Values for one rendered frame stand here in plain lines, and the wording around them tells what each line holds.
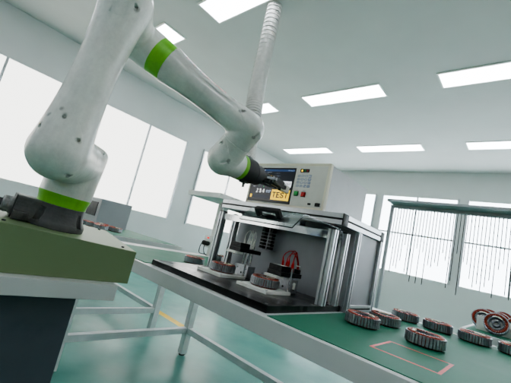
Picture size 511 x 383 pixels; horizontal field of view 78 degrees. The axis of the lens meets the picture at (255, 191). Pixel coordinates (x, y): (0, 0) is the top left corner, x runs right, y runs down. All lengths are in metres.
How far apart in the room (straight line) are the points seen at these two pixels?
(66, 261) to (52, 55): 5.13
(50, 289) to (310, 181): 0.98
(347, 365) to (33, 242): 0.76
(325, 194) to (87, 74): 0.91
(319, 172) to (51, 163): 0.96
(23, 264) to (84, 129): 0.34
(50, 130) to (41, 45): 5.10
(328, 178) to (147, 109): 5.28
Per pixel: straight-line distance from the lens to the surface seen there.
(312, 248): 1.43
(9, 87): 5.65
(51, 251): 0.90
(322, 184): 1.33
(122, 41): 0.88
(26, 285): 0.88
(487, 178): 7.75
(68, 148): 0.79
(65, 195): 0.95
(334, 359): 0.81
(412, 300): 7.61
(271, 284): 1.20
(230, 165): 1.01
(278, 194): 1.43
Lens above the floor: 0.94
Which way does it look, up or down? 9 degrees up
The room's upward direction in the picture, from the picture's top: 13 degrees clockwise
